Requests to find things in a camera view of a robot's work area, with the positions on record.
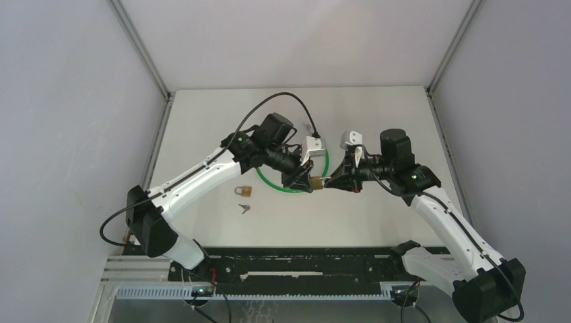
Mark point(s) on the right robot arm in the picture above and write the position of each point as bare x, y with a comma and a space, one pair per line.
481, 282

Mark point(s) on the right aluminium frame post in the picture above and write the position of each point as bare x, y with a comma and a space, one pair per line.
467, 20

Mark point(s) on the left aluminium frame post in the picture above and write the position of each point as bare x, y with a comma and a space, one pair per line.
140, 48

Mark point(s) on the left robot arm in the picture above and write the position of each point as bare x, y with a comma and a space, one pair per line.
150, 213

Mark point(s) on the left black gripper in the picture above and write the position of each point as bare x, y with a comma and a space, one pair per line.
299, 177

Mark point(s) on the white slotted cable duct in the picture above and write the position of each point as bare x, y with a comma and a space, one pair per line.
155, 292

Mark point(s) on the small silver key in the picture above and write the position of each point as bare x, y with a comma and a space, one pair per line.
245, 208

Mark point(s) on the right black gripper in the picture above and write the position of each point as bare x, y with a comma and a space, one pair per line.
341, 178

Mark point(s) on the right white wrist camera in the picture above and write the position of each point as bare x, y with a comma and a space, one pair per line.
350, 138

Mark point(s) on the aluminium frame post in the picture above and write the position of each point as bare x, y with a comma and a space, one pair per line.
467, 20
140, 48

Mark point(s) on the green cable lock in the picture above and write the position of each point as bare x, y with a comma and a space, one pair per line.
289, 190

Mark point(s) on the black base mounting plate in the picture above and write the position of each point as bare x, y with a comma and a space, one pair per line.
324, 271

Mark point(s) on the brass padlock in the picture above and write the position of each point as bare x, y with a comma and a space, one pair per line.
318, 183
244, 191

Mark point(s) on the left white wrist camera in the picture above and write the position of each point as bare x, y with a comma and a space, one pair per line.
312, 147

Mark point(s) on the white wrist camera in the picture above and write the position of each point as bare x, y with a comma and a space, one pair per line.
350, 138
312, 147

